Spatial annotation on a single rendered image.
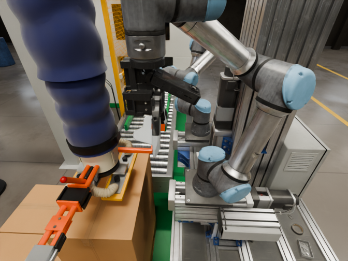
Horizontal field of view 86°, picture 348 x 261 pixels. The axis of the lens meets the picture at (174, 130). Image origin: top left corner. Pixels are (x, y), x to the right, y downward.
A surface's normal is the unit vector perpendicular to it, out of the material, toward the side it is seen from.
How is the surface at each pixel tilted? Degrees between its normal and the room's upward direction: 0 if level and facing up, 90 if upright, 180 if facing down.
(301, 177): 90
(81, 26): 81
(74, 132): 75
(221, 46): 107
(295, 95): 83
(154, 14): 91
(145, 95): 90
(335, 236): 0
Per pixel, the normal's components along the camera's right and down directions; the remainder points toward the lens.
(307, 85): 0.44, 0.40
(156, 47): 0.62, 0.44
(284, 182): -0.04, 0.56
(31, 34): -0.36, 0.29
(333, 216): 0.00, -0.83
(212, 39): 0.18, 0.79
